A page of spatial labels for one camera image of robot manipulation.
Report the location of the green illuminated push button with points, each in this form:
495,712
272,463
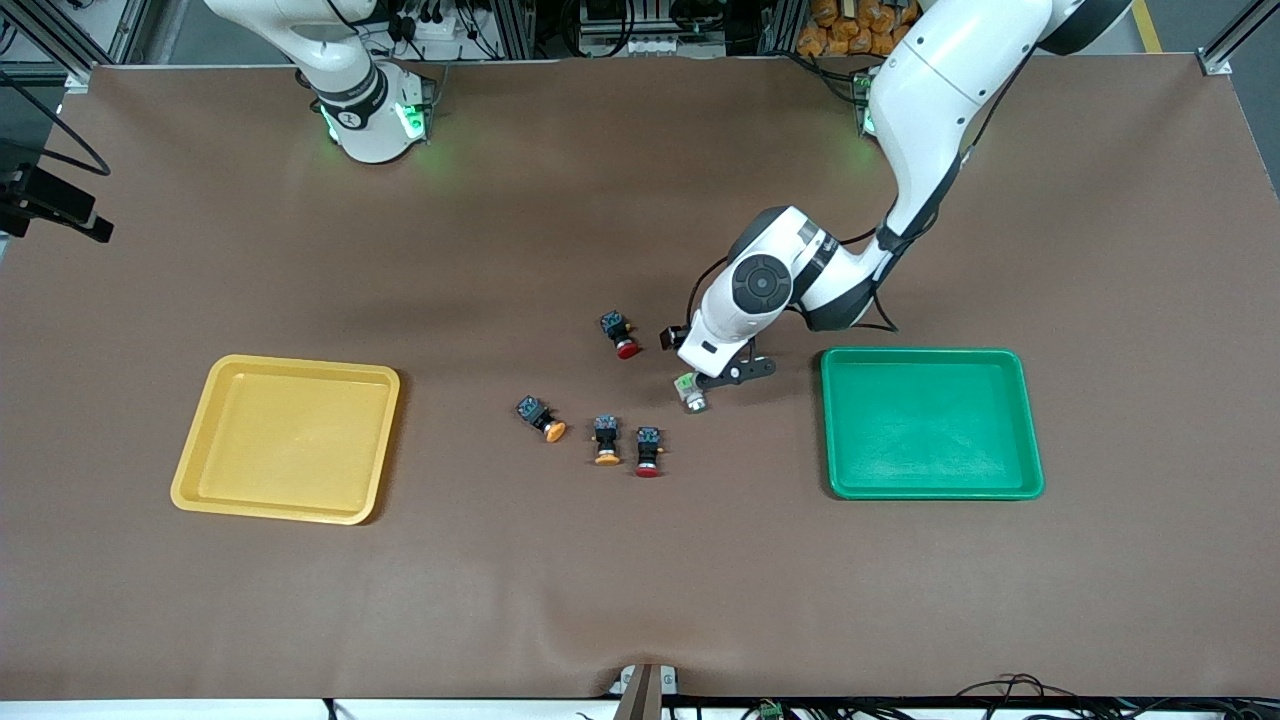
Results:
692,398

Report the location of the yellow mushroom push button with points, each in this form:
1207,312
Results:
535,412
606,435

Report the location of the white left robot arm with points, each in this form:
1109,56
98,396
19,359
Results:
930,100

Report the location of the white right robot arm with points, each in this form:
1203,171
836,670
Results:
360,120

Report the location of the red mushroom push button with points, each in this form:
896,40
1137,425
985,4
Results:
649,445
615,328

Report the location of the green plastic tray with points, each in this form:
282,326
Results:
930,430

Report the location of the brown table mat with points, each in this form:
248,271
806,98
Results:
500,580

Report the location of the orange packets pile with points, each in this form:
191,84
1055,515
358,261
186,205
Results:
850,25

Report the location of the white power strip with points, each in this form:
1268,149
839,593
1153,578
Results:
440,30

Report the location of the yellow plastic tray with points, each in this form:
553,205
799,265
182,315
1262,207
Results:
280,440

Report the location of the table edge clamp bracket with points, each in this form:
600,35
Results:
647,690

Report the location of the aluminium frame post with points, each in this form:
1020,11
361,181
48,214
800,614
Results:
1235,40

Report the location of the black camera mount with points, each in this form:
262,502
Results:
50,205

